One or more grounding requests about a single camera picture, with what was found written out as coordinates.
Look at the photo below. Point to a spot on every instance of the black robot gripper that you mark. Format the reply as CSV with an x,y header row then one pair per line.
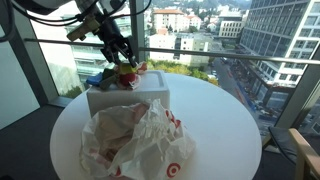
x,y
114,42

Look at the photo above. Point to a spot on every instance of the yellow green block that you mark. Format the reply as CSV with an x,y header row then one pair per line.
x,y
126,68

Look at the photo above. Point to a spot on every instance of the red plush ball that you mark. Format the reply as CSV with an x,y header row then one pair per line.
x,y
127,79

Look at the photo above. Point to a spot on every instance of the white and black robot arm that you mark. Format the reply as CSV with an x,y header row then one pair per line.
x,y
86,7

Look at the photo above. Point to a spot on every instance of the dark green bean bag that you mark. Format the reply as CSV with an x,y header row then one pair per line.
x,y
109,77

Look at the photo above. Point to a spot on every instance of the white plastic basket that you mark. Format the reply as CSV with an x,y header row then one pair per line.
x,y
151,88

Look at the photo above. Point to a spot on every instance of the white plastic shopping bag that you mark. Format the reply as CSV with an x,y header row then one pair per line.
x,y
142,141

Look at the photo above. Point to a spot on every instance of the pink cloth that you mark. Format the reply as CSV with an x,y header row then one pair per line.
x,y
141,68

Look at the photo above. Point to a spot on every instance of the blue sponge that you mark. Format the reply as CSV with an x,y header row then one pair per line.
x,y
94,80

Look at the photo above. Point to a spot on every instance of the round white table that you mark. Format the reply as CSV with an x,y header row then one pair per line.
x,y
228,142

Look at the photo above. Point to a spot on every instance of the metal window railing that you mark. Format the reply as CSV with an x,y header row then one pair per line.
x,y
136,51

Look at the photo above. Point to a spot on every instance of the wooden chair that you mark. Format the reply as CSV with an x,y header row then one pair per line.
x,y
294,146

